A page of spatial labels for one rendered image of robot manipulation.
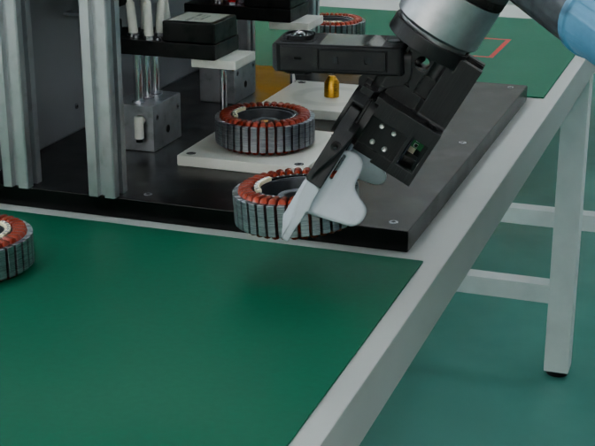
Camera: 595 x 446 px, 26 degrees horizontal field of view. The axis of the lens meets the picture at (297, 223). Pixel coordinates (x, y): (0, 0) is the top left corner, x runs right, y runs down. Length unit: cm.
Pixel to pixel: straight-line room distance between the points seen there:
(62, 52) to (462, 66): 61
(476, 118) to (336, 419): 78
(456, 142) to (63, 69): 47
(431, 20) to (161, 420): 38
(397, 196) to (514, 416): 130
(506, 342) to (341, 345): 187
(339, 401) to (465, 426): 158
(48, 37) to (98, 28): 24
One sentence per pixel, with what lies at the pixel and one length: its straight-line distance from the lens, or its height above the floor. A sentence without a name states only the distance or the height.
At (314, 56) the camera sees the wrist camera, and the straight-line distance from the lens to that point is 108.
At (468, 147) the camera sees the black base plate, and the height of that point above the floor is 77.
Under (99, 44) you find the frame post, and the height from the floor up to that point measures 93.
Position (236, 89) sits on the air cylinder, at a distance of 169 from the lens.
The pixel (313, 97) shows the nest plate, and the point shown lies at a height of 78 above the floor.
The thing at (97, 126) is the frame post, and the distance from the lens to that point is 131.
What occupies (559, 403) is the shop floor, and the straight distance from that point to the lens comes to 263.
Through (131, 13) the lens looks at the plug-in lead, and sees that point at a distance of 147.
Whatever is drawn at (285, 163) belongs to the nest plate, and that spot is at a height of 78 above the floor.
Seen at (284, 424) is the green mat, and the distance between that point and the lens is 90.
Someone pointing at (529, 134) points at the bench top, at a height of 75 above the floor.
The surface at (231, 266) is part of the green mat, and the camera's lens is 118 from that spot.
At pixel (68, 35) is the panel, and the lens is 155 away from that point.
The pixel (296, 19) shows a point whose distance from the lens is 166.
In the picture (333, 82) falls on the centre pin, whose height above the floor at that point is 80.
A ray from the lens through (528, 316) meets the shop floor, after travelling 302.
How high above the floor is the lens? 117
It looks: 19 degrees down
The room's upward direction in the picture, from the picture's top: straight up
